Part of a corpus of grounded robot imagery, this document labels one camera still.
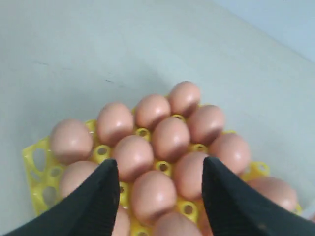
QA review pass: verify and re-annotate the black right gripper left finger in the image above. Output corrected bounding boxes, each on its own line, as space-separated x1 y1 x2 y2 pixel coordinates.
8 159 120 236

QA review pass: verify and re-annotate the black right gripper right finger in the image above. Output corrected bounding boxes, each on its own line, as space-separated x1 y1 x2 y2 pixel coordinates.
202 157 315 236

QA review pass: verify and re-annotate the brown egg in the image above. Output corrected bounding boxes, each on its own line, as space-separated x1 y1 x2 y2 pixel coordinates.
49 118 94 165
247 177 298 211
151 117 190 163
152 212 202 236
130 170 177 226
168 81 201 117
96 102 134 147
59 161 98 198
112 206 130 236
134 94 171 130
187 105 225 145
173 151 208 201
112 135 154 182
208 133 251 175

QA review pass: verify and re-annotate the clear plastic container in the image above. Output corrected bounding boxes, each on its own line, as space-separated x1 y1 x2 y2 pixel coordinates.
302 203 315 223

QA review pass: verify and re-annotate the yellow plastic egg tray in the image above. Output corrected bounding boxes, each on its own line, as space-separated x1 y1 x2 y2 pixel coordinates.
22 104 302 236

